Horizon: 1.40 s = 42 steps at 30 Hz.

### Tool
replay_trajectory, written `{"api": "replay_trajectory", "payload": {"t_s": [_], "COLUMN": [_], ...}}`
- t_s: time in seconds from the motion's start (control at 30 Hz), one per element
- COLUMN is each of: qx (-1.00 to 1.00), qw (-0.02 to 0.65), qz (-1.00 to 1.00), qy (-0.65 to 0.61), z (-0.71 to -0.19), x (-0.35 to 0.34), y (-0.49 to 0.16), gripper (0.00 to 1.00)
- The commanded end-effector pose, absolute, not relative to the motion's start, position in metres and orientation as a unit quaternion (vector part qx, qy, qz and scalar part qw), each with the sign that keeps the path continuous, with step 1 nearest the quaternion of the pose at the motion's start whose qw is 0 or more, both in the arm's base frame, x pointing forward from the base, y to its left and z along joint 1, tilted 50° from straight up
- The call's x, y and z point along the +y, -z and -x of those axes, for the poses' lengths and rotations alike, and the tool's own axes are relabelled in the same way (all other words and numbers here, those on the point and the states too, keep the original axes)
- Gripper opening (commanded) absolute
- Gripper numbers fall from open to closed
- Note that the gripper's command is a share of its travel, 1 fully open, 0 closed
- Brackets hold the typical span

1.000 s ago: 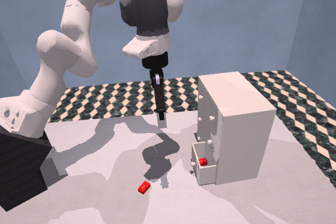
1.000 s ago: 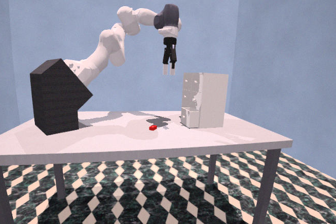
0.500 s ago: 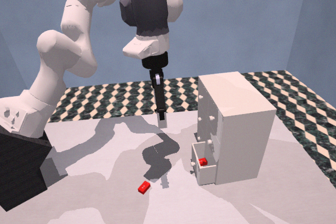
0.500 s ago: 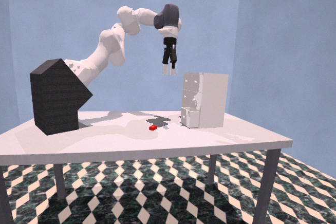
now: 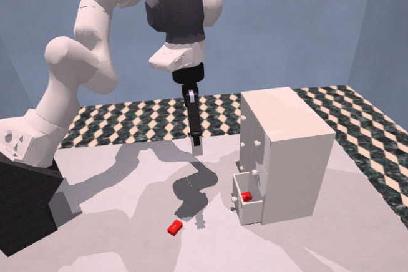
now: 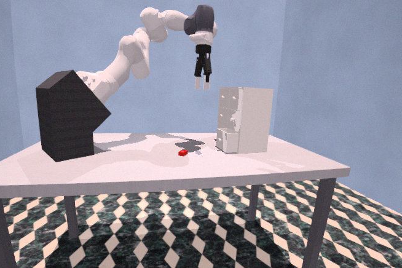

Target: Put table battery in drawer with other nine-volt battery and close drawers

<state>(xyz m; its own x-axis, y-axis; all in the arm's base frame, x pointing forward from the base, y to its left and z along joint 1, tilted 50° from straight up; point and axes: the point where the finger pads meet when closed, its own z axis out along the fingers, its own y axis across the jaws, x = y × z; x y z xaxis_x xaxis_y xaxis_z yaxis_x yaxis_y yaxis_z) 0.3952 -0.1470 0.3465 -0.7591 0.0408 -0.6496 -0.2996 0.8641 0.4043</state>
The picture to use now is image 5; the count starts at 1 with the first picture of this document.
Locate white chest of drawers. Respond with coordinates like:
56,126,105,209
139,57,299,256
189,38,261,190
241,87,336,225

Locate small red block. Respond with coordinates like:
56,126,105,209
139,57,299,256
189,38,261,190
241,192,252,202
167,220,183,236

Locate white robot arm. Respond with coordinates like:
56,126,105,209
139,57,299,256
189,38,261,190
0,0,223,168

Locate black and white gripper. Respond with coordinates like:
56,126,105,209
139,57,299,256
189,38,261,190
172,62,205,157

